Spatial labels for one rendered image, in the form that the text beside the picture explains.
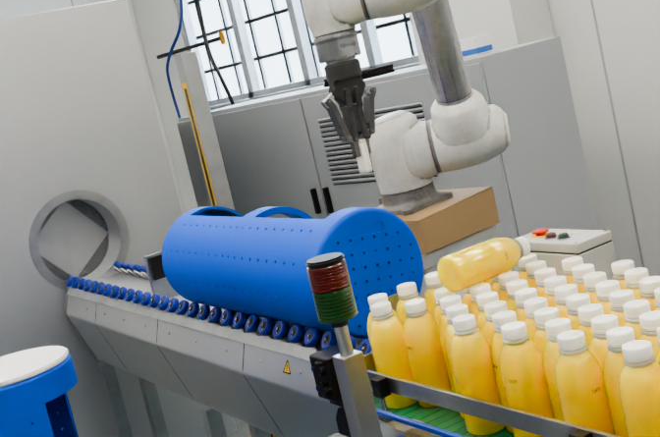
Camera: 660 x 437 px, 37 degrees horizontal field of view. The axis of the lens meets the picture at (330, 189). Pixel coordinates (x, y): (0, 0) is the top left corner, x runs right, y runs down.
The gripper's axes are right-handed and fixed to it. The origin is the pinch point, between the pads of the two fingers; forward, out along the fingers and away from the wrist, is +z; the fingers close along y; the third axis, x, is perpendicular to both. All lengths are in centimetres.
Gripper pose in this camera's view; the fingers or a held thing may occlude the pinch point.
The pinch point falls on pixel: (362, 155)
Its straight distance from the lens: 208.9
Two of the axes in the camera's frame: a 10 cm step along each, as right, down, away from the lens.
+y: 8.3, -2.6, 5.0
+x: -5.2, 0.1, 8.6
